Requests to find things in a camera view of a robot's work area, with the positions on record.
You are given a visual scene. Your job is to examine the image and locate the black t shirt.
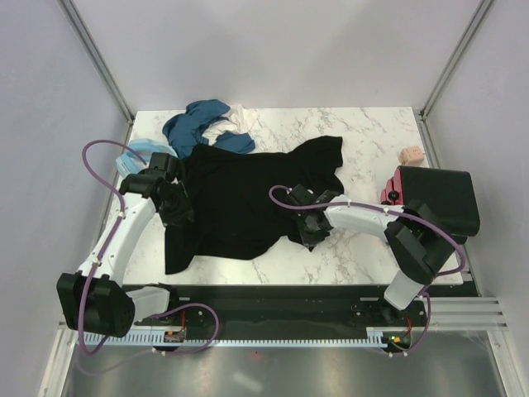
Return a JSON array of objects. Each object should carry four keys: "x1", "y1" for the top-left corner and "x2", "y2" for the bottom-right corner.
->
[{"x1": 164, "y1": 136, "x2": 344, "y2": 275}]

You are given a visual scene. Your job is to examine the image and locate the blue t shirt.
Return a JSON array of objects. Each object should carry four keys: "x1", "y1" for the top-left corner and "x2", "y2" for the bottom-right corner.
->
[{"x1": 162, "y1": 99, "x2": 256, "y2": 159}]

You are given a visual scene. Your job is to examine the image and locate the black and pink drawer box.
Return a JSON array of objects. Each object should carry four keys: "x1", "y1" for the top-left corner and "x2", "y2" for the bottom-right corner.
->
[{"x1": 380, "y1": 165, "x2": 480, "y2": 237}]

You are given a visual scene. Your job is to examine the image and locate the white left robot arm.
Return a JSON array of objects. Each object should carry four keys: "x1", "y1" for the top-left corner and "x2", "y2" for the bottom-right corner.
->
[{"x1": 56, "y1": 175, "x2": 193, "y2": 341}]

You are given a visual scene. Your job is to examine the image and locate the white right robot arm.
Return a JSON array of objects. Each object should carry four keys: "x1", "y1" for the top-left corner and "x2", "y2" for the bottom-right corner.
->
[{"x1": 286, "y1": 192, "x2": 465, "y2": 326}]

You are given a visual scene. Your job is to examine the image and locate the white t shirt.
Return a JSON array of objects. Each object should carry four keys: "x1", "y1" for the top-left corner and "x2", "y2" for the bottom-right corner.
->
[{"x1": 203, "y1": 104, "x2": 259, "y2": 146}]

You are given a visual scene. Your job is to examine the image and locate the pink foam cube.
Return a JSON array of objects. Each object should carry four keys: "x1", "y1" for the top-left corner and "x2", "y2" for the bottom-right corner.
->
[{"x1": 398, "y1": 146, "x2": 426, "y2": 166}]

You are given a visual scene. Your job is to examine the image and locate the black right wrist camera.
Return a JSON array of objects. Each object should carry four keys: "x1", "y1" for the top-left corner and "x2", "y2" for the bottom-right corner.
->
[{"x1": 286, "y1": 184, "x2": 339, "y2": 209}]

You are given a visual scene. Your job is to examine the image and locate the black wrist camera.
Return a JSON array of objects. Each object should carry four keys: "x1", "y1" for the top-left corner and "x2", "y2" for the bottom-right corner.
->
[
  {"x1": 147, "y1": 152, "x2": 185, "y2": 183},
  {"x1": 286, "y1": 184, "x2": 339, "y2": 209}
]

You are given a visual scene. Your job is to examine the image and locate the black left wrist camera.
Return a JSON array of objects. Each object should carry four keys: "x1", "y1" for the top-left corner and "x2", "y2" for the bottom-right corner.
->
[{"x1": 147, "y1": 152, "x2": 185, "y2": 183}]

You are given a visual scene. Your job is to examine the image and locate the light blue ring toy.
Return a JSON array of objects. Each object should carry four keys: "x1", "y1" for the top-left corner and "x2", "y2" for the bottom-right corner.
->
[{"x1": 116, "y1": 138, "x2": 177, "y2": 179}]

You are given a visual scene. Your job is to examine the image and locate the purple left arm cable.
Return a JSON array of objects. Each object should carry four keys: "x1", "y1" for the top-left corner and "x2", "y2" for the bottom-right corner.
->
[{"x1": 76, "y1": 140, "x2": 220, "y2": 375}]

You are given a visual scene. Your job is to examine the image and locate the white slotted cable duct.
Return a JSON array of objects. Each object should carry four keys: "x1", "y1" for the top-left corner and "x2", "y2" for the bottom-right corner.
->
[{"x1": 83, "y1": 327, "x2": 411, "y2": 347}]

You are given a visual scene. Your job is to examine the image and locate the aluminium frame rail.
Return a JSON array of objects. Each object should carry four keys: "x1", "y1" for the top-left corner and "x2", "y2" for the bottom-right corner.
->
[{"x1": 59, "y1": 285, "x2": 503, "y2": 337}]

